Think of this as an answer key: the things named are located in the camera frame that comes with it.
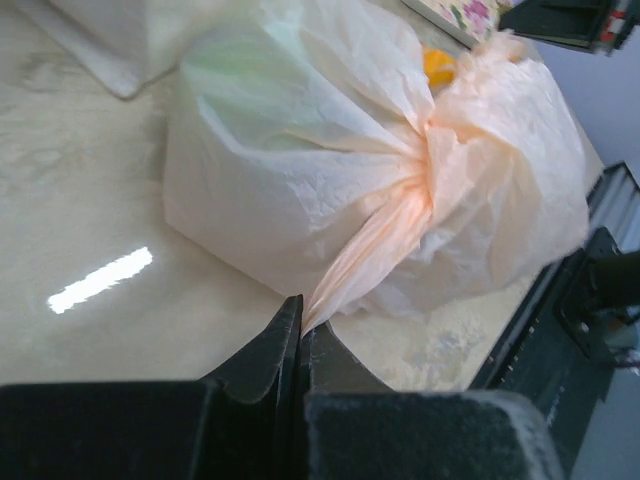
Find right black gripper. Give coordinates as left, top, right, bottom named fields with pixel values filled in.
left=498, top=0, right=639, bottom=54

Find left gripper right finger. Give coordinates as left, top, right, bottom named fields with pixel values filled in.
left=301, top=326, right=565, bottom=479

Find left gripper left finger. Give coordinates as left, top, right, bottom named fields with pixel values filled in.
left=1, top=296, right=303, bottom=479

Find orange star shaped toy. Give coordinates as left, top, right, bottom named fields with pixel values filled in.
left=422, top=47, right=457, bottom=90

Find orange banana print plastic bag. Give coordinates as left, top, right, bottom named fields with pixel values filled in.
left=164, top=1, right=589, bottom=330

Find green watermelon ball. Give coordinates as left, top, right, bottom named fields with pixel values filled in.
left=180, top=21, right=321, bottom=151

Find canvas tote bag orange handles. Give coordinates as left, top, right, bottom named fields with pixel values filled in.
left=15, top=1, right=271, bottom=100

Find floral pattern tray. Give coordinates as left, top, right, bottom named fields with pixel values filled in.
left=402, top=0, right=517, bottom=48

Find black base mount frame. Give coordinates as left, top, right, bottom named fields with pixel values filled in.
left=470, top=226, right=639, bottom=479

